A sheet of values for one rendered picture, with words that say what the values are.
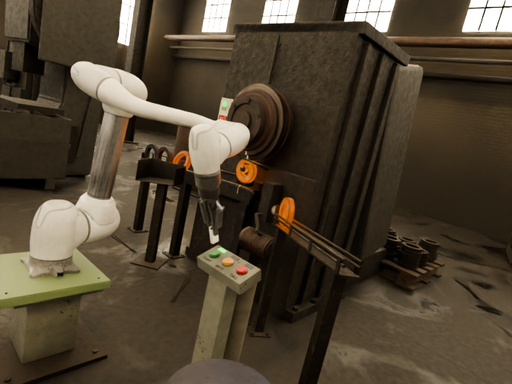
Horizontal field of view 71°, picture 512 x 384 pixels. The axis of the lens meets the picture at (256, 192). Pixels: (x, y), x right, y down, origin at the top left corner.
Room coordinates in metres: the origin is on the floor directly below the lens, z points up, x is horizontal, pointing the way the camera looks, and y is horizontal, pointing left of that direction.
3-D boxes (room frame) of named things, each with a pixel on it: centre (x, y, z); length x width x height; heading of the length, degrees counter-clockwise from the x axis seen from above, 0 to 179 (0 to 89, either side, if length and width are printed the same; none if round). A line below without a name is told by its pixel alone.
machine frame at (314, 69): (2.59, -0.19, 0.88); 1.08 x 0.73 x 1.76; 50
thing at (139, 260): (2.40, 0.66, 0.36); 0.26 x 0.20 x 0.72; 85
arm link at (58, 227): (1.37, 0.76, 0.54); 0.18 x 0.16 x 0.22; 160
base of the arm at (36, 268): (1.34, 0.75, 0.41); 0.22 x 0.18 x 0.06; 46
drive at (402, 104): (3.15, -0.70, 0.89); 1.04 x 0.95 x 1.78; 140
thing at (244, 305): (1.40, -0.03, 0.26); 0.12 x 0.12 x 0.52
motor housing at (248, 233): (1.94, -0.07, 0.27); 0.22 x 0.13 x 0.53; 50
